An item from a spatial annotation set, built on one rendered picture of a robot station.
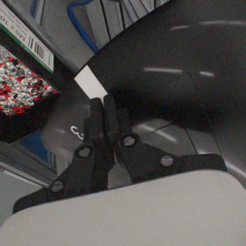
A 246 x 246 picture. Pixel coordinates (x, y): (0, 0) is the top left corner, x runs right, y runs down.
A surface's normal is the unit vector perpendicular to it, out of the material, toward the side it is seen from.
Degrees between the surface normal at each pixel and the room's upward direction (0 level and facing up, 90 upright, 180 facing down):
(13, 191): 90
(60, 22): 0
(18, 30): 90
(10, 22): 90
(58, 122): 41
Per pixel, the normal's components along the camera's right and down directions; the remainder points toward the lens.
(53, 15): 0.21, 0.83
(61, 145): -0.36, 0.59
